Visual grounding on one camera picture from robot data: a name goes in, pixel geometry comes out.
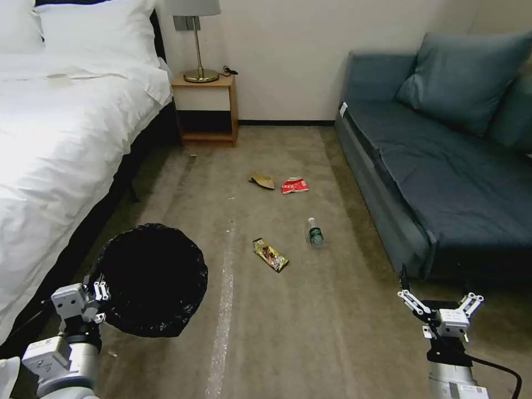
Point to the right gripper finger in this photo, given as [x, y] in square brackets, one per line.
[470, 303]
[413, 305]

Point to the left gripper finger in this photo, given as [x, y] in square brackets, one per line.
[101, 290]
[99, 318]

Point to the trash bin with black bag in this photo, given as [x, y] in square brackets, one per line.
[154, 278]

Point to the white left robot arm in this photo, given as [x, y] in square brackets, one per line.
[62, 365]

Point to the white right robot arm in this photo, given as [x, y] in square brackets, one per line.
[453, 380]

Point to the clear plastic bottle green label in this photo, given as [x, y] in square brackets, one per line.
[315, 234]

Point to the blue-grey sofa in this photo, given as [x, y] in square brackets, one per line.
[420, 174]

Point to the brown gold snack wrapper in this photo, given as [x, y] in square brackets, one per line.
[271, 255]

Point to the white bed duvet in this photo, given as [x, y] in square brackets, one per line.
[62, 137]

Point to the crumpled red snack packet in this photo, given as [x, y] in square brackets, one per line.
[294, 185]

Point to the flat gold paper wrapper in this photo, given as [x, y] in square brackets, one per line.
[262, 181]

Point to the white sofa tag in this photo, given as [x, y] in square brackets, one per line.
[343, 110]

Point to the wooden nightstand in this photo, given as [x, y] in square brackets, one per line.
[205, 108]

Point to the large blue sofa cushion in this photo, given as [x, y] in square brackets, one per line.
[461, 79]

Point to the brass table lamp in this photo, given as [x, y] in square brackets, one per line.
[199, 54]

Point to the large white pillow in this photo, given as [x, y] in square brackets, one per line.
[99, 31]

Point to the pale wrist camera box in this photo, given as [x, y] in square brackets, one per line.
[454, 323]
[68, 301]

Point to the black bed frame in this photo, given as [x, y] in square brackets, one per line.
[141, 137]

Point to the dark wall baseboard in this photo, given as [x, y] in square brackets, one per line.
[287, 122]

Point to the grey wall switch plate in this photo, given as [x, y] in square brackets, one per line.
[186, 23]

